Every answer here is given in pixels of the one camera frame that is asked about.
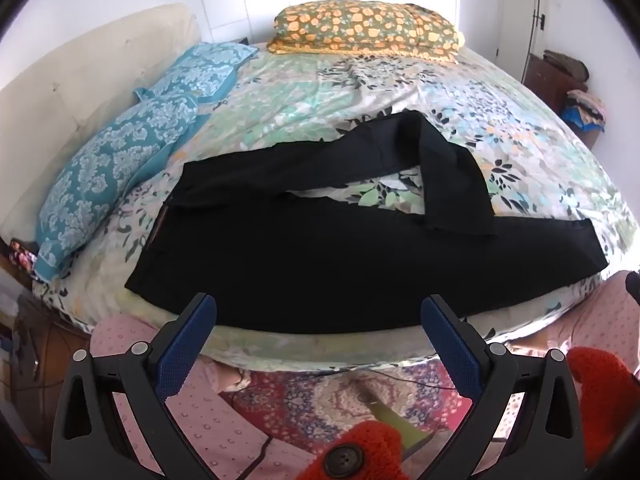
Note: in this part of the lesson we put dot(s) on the person's pink dotted pajamas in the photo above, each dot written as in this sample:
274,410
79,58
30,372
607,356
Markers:
225,435

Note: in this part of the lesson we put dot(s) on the dark floral cloth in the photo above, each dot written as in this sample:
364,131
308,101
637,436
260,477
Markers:
22,257

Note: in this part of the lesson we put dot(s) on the person's red knit cardigan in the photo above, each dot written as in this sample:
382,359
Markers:
372,442

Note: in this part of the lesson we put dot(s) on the cream padded headboard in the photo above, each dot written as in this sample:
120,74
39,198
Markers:
75,85

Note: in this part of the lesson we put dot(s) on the olive folded clothes pile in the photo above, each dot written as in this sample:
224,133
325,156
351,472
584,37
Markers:
567,64

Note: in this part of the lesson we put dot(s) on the bed with floral sheet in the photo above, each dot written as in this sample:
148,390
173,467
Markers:
310,90

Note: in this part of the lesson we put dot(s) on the olive green object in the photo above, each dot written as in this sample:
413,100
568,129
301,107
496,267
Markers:
395,422

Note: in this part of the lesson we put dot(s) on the orange floral pillow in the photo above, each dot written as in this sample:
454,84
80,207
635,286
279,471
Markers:
360,25

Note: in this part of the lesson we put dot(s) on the white door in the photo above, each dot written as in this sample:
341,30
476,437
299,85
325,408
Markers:
520,35

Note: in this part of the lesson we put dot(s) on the black pants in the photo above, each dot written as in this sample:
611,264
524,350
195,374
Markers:
300,260

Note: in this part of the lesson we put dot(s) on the blue patterned pillow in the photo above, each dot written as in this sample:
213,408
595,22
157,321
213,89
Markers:
100,170
205,67

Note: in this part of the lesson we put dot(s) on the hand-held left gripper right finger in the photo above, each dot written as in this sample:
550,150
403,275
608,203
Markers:
452,350

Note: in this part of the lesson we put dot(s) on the patterned red rug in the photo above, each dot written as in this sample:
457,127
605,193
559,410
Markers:
310,405

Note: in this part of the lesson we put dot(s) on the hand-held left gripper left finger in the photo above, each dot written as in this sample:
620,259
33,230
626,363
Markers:
185,350

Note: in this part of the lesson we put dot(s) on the dark wooden cabinet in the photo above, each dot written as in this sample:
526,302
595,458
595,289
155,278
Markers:
542,82

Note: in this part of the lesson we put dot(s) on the blue bag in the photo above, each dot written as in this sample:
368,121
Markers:
580,120

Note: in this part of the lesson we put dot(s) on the pink mixed clothes pile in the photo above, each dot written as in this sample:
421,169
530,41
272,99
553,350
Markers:
590,102

